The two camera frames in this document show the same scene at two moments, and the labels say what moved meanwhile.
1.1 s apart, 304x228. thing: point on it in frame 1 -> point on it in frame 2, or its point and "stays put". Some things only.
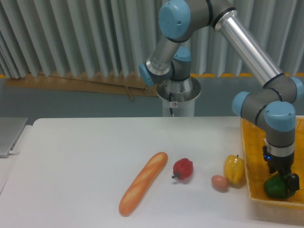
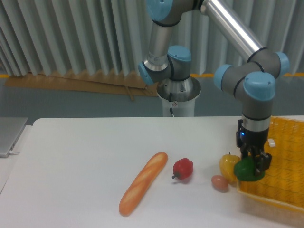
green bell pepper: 276,186 -> 244,169
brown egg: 220,183 stays put
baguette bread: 136,193 stays put
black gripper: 283,165 -> 246,139
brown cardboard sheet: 129,84 stays put
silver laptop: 10,129 stays put
